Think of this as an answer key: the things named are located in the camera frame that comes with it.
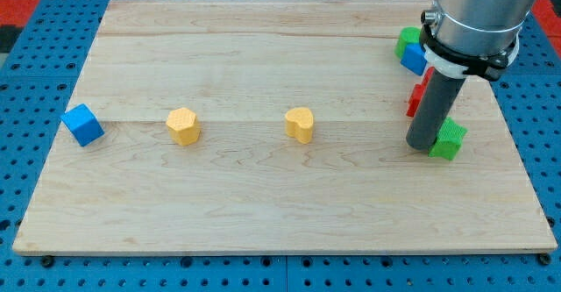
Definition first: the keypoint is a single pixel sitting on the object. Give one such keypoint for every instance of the small blue block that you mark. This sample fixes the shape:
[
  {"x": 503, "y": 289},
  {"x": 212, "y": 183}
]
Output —
[{"x": 413, "y": 59}]

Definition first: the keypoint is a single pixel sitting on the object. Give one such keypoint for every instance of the green round block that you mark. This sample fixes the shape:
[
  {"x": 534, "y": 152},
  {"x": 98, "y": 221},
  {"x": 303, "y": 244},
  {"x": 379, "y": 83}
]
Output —
[{"x": 408, "y": 36}]

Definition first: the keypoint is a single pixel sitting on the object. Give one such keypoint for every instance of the yellow heart block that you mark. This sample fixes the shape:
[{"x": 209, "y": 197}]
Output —
[{"x": 299, "y": 124}]

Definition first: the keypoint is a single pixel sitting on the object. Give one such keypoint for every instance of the red star block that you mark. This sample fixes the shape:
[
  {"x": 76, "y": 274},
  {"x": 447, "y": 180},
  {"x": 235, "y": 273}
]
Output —
[{"x": 418, "y": 92}]

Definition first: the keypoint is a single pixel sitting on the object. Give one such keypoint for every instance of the green star block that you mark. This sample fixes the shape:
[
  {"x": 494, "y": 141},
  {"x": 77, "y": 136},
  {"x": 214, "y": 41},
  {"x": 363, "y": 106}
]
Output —
[{"x": 449, "y": 140}]

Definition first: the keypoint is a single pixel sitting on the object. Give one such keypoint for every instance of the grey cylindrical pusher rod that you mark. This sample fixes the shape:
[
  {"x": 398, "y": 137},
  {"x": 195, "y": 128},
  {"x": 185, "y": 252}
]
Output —
[{"x": 439, "y": 96}]

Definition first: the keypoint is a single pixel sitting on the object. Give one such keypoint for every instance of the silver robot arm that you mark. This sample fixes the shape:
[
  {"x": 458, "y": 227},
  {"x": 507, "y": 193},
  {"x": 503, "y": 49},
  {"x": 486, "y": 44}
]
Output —
[{"x": 479, "y": 27}]

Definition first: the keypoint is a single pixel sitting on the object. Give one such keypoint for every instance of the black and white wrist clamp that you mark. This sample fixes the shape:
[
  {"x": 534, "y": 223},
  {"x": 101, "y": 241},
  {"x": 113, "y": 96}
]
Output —
[{"x": 458, "y": 65}]

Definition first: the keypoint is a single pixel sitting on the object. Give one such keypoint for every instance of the wooden board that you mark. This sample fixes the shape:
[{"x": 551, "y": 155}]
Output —
[{"x": 245, "y": 187}]

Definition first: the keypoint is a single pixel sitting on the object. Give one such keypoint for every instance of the yellow hexagon block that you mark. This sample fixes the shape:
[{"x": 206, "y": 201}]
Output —
[{"x": 183, "y": 126}]

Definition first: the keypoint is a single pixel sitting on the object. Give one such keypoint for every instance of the blue cube block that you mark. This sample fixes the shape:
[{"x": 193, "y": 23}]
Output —
[{"x": 83, "y": 124}]

